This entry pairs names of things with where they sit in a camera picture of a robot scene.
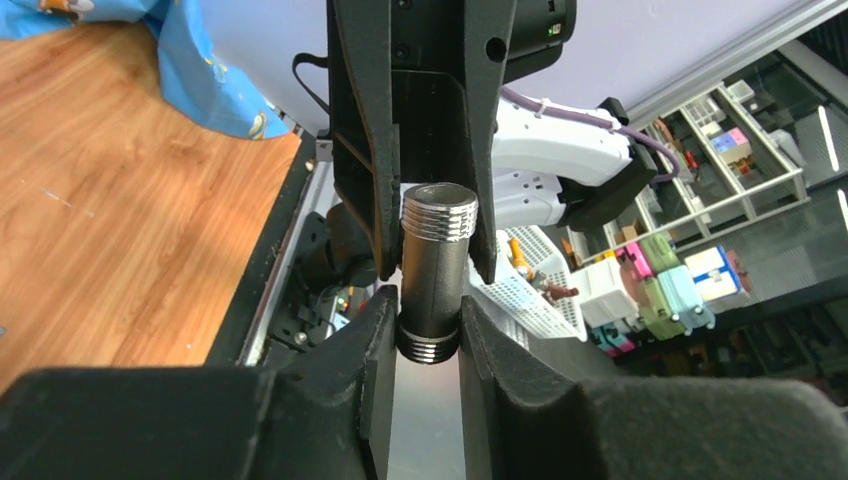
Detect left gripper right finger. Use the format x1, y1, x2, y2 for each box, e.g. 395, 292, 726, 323
459, 297, 847, 479

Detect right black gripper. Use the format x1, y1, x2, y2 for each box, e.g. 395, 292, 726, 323
327, 0, 577, 283

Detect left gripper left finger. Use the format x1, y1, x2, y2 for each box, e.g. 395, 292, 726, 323
1, 286, 398, 479

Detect grey threaded tee fitting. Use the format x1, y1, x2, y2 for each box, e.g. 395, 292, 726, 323
396, 183, 478, 364

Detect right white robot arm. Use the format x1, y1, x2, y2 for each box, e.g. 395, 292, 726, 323
326, 1, 664, 282

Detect white perforated basket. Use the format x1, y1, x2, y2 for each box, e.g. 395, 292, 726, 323
468, 226, 588, 342

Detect blue printed cloth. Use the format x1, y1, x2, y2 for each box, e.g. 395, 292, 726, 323
1, 0, 290, 140

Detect metal storage shelf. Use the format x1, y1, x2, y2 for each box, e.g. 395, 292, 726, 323
578, 81, 809, 255

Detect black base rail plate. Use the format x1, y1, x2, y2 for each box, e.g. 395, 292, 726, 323
205, 132, 372, 369

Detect aluminium frame post right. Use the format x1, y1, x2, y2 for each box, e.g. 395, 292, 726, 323
629, 1, 847, 128

